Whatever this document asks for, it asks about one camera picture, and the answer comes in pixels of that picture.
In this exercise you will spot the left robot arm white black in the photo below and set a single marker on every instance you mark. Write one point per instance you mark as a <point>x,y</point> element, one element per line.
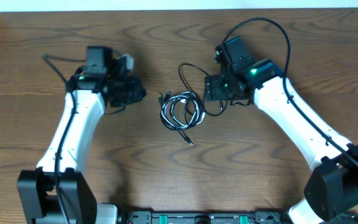
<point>56,191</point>

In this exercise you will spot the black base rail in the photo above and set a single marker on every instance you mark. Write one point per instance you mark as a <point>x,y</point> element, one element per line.
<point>204,217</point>

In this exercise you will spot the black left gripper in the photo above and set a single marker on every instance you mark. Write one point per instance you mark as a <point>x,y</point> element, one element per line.
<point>140,91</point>

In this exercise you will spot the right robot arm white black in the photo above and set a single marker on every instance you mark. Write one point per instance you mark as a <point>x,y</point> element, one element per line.
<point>332,188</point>

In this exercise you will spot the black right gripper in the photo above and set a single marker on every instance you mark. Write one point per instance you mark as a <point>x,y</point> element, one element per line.
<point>212,89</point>

